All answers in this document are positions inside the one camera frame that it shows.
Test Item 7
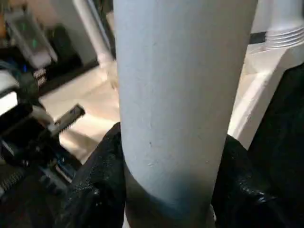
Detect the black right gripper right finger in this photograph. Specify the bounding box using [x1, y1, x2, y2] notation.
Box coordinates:
[211, 134, 304, 228]

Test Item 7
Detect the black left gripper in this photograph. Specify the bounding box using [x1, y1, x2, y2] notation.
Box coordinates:
[0, 102, 86, 196]

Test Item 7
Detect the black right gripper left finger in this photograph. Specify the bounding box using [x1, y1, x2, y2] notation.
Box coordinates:
[56, 122, 129, 228]

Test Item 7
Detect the white plastic table top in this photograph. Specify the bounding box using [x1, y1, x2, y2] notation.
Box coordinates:
[39, 42, 304, 161]

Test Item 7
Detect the white plastic table leg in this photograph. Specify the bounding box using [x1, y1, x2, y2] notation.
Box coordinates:
[264, 0, 304, 51]
[113, 0, 260, 228]
[72, 0, 118, 73]

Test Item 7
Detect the black work mat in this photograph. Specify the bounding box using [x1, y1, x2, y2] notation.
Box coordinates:
[0, 57, 304, 228]

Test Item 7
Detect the grey electronic device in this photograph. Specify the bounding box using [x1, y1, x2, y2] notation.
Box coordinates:
[4, 10, 58, 70]

